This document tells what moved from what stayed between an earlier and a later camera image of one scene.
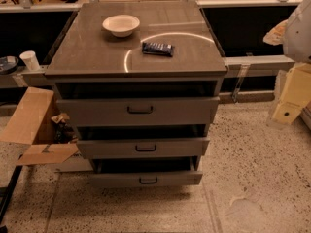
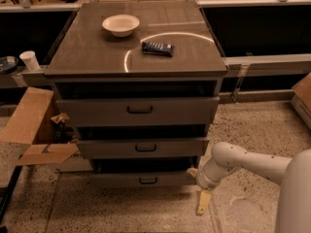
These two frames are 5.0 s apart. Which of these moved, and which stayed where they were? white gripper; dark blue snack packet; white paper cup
Moved: white gripper
Stayed: dark blue snack packet; white paper cup
